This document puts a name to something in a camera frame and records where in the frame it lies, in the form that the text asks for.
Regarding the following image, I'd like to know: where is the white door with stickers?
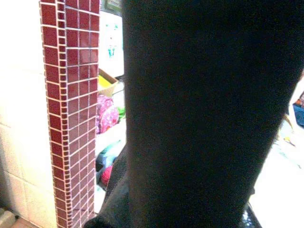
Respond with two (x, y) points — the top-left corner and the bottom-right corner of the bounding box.
(98, 9), (124, 77)

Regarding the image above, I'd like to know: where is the blue plastic basket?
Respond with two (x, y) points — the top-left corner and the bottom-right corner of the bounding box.
(292, 93), (304, 127)

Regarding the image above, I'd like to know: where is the pink floral cloth bundle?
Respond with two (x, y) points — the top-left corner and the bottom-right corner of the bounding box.
(95, 94), (119, 135)

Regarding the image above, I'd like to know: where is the red cloth bundle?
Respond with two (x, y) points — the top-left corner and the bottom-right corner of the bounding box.
(97, 165), (114, 186)

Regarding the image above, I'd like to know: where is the teal cloth bag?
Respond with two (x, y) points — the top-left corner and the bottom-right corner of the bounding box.
(95, 140), (122, 172)

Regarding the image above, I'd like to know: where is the yellow item in box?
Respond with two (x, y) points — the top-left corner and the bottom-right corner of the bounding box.
(98, 75), (112, 90)

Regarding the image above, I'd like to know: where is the brown cardboard box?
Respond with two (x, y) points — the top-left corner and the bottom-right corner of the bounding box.
(97, 68), (125, 100)

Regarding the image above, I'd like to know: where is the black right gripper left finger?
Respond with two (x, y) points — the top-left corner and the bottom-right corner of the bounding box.
(83, 147), (130, 228)

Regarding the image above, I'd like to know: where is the red tiled pillar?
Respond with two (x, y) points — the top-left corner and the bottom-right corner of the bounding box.
(38, 0), (100, 228)

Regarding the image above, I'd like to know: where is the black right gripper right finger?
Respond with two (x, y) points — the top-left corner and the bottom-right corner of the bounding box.
(240, 204), (262, 228)

